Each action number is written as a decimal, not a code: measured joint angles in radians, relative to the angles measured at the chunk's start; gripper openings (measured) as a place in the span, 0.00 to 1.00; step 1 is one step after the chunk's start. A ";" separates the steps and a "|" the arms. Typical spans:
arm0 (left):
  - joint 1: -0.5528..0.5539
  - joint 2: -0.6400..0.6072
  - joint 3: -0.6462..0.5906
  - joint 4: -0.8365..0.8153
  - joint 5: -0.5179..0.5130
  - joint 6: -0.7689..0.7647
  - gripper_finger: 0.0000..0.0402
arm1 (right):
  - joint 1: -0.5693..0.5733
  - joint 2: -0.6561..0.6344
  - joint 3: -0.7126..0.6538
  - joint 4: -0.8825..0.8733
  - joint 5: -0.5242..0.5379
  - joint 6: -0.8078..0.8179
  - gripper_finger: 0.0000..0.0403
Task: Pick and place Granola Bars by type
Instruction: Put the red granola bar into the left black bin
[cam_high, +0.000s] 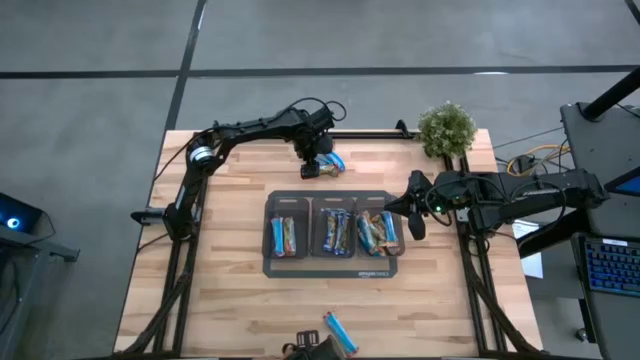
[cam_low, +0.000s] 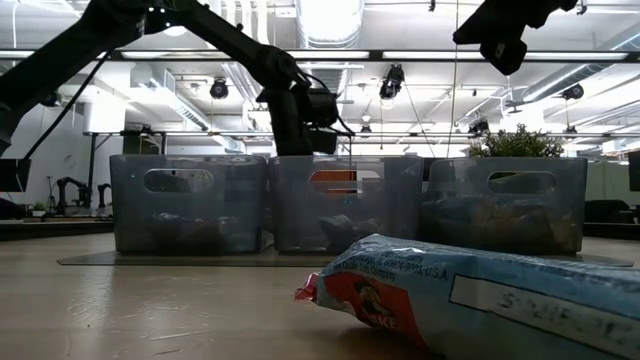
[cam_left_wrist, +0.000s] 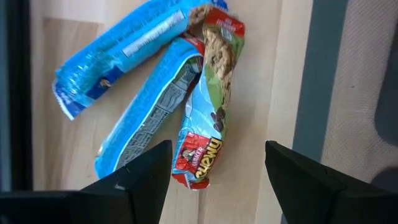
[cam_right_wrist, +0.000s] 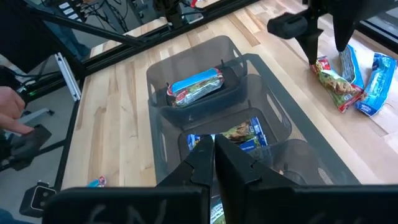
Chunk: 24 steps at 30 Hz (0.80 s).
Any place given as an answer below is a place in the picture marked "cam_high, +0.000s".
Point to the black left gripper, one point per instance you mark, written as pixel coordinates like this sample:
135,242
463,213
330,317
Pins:
312,132

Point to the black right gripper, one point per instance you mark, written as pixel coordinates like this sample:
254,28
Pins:
425,197

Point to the light blue granola bar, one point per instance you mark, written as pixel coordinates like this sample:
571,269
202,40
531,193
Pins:
336,161
341,332
364,241
390,230
277,236

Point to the red green granola bar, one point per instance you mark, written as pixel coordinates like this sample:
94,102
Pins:
330,172
290,236

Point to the orange blue granola bar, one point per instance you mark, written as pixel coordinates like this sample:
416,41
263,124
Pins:
375,247

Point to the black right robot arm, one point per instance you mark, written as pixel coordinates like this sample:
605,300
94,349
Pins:
550,192

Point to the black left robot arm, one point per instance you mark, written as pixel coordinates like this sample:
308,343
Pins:
240,131

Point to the black aluminium crossbar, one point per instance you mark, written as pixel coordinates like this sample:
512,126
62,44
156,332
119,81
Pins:
375,134

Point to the black corner clamp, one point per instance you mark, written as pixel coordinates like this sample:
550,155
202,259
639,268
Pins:
402,129

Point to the small green potted plant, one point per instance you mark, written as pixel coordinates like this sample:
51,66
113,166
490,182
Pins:
446,130

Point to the dark grey silicone mat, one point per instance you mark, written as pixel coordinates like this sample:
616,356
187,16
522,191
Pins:
310,269

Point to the black power adapter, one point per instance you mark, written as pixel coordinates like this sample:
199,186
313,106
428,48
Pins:
525,162

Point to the white paper sheet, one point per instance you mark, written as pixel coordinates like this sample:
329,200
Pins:
535,265

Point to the black metal beam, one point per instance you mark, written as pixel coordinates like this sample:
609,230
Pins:
545,242

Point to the grey desk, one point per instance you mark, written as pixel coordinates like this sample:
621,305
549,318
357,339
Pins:
590,150

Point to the backlit keyboard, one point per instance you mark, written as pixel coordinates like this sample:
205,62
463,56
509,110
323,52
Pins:
612,267

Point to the black caster wheel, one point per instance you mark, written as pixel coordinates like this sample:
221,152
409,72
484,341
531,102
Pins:
582,335

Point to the laptop screen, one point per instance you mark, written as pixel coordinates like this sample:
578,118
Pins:
627,186

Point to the black pole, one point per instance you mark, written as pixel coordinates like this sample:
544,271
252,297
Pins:
612,94

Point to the black computer with blue light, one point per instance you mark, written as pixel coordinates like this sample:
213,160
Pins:
20,215

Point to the grey metal cart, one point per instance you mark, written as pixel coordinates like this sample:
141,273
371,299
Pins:
35,260

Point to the grey metal bracket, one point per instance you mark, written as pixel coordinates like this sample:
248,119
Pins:
463,215

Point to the black aluminium extrusion frame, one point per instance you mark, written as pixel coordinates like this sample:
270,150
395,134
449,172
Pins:
474,300
182,315

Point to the black camera device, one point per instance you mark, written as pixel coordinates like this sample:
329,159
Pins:
312,347

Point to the black side bracket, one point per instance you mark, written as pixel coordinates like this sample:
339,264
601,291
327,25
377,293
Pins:
147,216

